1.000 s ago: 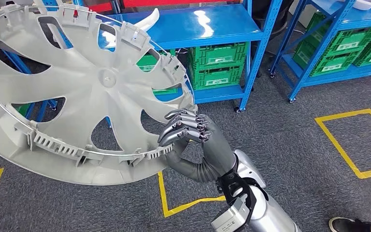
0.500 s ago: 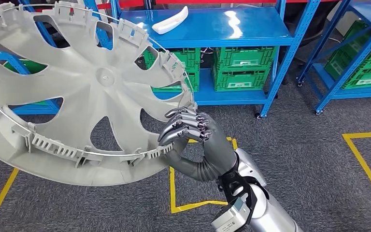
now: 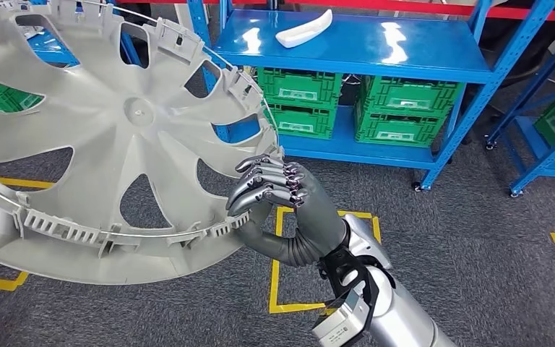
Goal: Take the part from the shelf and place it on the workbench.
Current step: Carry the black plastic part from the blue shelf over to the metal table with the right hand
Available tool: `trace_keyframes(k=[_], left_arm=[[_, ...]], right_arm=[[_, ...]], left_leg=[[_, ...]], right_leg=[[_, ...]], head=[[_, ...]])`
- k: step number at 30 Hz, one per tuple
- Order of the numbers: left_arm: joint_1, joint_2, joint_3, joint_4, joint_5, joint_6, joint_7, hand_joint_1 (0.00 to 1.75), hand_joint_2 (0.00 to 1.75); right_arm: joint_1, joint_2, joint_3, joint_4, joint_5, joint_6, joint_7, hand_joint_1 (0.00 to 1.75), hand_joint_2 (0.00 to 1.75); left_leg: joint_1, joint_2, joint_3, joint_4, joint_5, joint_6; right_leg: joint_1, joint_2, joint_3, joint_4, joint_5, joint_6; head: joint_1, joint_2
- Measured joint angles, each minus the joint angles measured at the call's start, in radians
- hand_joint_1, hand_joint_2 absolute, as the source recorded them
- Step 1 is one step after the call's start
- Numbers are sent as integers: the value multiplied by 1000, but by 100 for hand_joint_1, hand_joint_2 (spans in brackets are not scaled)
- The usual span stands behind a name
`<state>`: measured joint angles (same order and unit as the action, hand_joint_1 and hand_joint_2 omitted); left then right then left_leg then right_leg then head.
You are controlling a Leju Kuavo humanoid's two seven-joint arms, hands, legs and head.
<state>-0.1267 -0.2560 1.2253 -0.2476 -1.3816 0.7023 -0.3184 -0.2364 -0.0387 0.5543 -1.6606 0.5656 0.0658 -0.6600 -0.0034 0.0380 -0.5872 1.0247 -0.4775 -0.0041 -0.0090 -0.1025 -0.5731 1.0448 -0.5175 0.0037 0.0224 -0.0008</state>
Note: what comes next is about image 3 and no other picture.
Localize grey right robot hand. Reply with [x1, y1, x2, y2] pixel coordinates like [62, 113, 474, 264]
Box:
[225, 154, 350, 268]

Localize silver plastic wheel hubcap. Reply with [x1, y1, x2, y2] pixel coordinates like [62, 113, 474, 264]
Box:
[0, 0, 285, 286]

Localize white curved plastic part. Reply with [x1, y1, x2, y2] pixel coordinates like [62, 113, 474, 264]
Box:
[275, 8, 333, 49]

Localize red barrier belt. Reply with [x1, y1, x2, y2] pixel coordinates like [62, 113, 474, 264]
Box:
[114, 0, 555, 22]

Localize black office chair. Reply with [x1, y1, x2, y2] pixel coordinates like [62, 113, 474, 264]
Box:
[478, 19, 555, 90]

